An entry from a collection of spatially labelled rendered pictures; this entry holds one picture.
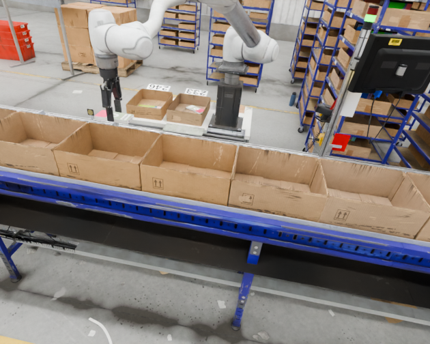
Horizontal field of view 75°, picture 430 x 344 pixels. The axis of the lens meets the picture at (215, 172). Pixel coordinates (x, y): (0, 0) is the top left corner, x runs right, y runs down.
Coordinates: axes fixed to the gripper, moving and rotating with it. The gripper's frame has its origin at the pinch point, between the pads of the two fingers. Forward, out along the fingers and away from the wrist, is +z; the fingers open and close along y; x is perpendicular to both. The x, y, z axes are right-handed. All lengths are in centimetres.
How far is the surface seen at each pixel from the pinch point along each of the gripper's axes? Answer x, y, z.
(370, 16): -116, 64, -44
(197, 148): -38.7, 7.7, 17.2
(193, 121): -20, 81, 39
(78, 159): 7.9, -21.3, 14.5
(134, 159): -5.9, 3.9, 27.7
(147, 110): 16, 80, 35
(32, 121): 52, 8, 16
